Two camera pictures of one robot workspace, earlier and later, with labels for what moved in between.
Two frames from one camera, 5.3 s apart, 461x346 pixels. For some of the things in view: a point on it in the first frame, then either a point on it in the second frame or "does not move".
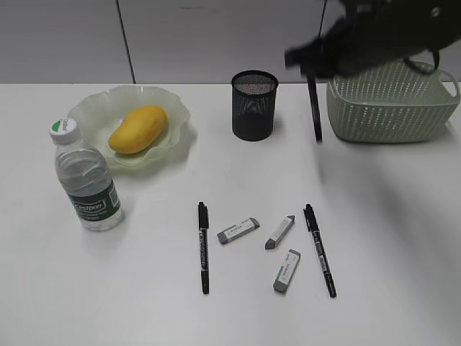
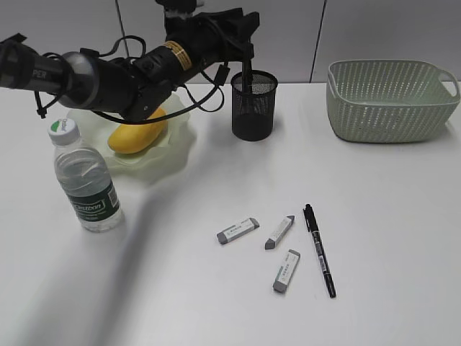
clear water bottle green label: [86, 173] does not move
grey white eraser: [280, 231] does not move
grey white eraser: [238, 230] does not move
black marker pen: [203, 217] → [246, 78]
